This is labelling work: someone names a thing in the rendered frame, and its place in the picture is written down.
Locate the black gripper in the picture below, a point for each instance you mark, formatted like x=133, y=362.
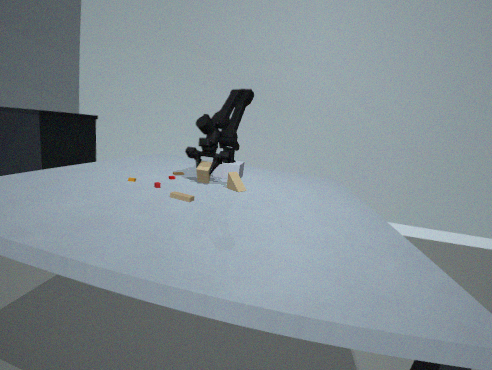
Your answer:
x=223, y=156

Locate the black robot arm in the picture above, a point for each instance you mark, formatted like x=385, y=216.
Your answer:
x=238, y=99

